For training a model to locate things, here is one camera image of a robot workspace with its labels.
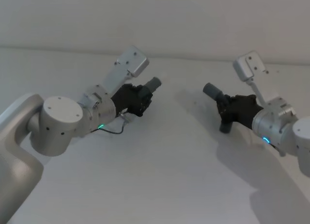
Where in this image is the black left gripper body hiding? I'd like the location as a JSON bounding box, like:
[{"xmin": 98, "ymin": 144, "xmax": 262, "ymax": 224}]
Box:
[{"xmin": 111, "ymin": 83, "xmax": 146, "ymax": 117}]

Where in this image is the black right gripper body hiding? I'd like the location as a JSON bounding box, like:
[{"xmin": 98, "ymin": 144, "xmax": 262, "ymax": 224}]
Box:
[{"xmin": 228, "ymin": 94, "xmax": 264, "ymax": 130}]

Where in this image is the white table cloth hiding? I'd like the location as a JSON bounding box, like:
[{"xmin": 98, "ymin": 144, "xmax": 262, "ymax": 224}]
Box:
[{"xmin": 0, "ymin": 46, "xmax": 310, "ymax": 224}]

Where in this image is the white curtain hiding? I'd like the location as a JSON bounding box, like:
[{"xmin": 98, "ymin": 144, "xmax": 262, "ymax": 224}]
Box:
[{"xmin": 0, "ymin": 0, "xmax": 310, "ymax": 66}]

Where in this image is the thin dark gripper cable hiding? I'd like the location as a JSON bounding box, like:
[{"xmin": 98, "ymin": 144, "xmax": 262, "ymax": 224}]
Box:
[{"xmin": 91, "ymin": 112, "xmax": 133, "ymax": 135}]

